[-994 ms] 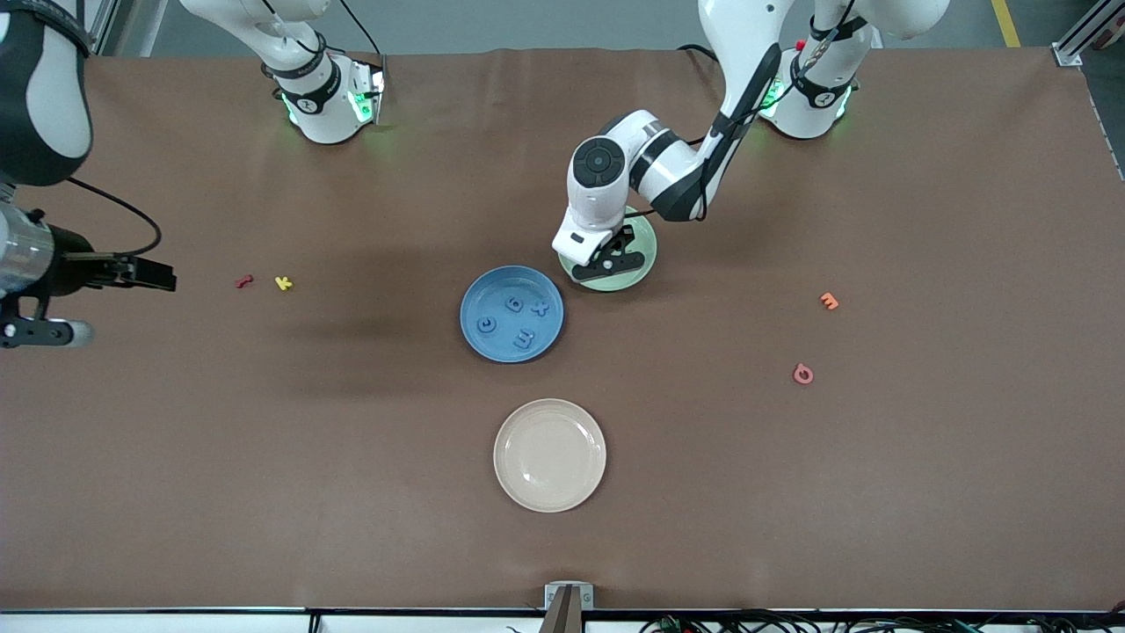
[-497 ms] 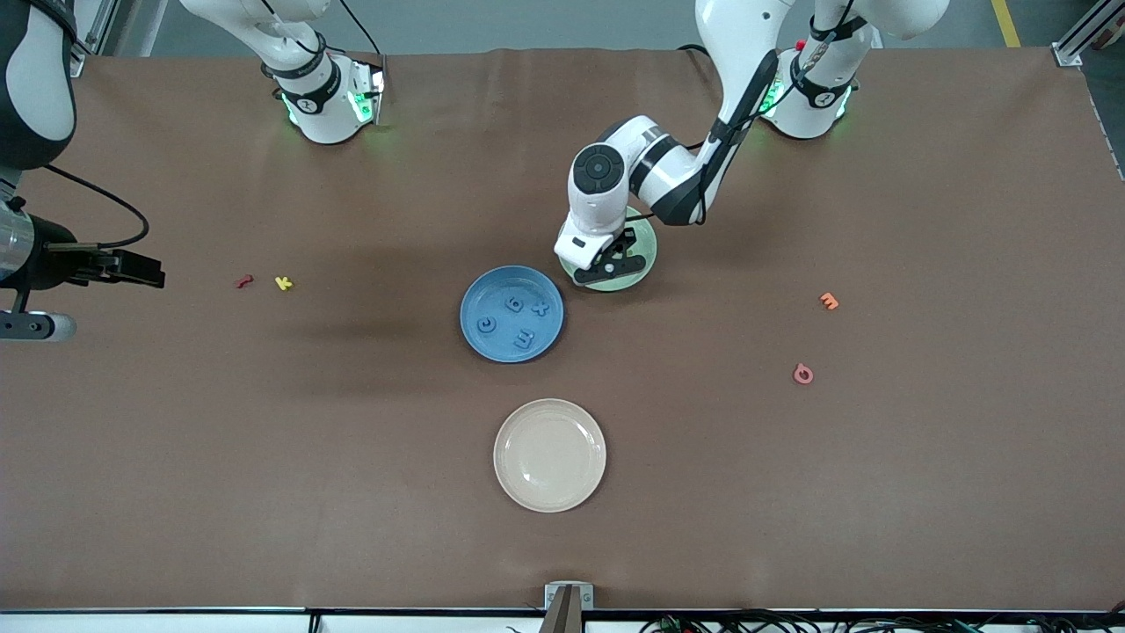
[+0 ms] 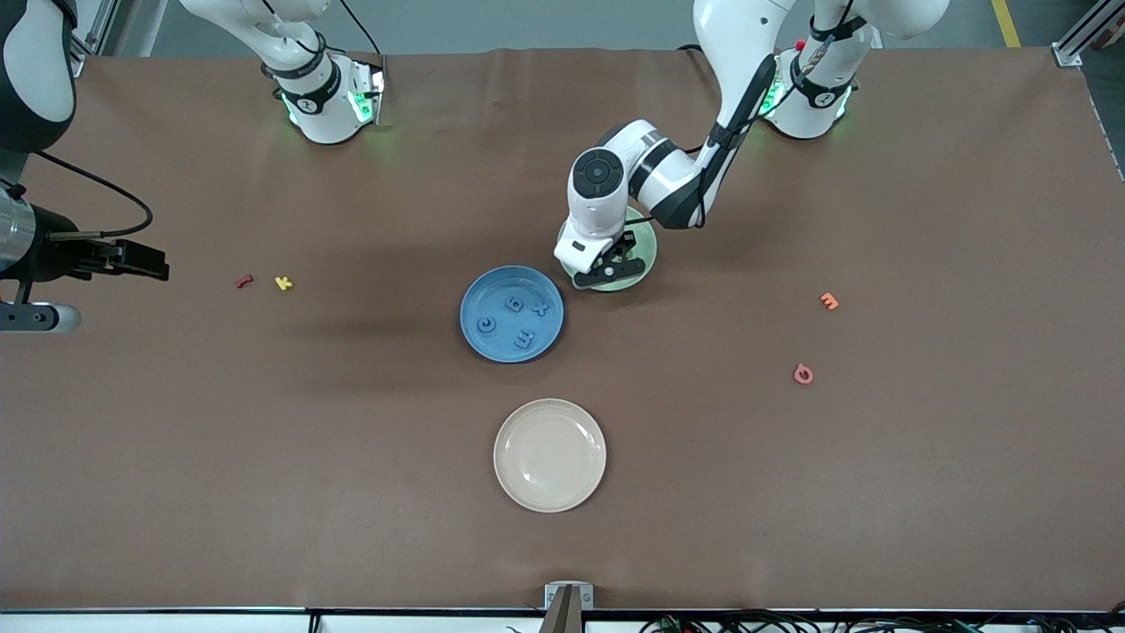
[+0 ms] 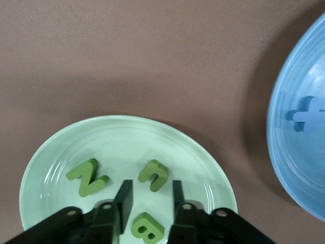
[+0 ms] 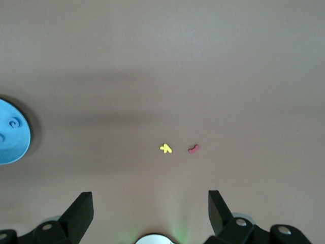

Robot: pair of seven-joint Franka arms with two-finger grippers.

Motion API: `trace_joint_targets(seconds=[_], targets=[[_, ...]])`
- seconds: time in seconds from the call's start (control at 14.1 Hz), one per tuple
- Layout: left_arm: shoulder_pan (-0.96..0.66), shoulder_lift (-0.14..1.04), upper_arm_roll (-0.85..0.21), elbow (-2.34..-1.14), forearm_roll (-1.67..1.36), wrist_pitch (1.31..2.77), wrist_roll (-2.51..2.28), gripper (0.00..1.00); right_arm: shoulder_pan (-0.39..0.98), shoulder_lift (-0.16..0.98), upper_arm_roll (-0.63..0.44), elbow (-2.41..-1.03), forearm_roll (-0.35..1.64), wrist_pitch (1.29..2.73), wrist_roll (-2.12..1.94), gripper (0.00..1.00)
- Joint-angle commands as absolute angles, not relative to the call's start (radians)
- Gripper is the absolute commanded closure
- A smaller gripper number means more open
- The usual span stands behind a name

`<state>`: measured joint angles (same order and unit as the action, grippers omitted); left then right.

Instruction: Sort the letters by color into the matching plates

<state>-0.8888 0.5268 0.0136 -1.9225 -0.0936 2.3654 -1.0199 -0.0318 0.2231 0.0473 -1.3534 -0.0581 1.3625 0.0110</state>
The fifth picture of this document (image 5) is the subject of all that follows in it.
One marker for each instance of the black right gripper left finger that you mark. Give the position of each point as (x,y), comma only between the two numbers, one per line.
(76,218)

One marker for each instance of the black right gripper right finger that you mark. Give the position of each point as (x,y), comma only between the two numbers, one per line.
(221,221)

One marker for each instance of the blue foam letter e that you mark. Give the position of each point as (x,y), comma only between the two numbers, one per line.
(18,123)

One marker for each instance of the red foam letter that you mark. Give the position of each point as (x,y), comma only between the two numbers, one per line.
(193,150)

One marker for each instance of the yellow foam letter k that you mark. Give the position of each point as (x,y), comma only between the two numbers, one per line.
(165,149)

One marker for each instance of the blue plate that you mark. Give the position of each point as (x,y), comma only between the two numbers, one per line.
(15,150)

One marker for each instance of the brown table cover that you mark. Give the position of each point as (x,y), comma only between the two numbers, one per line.
(162,63)

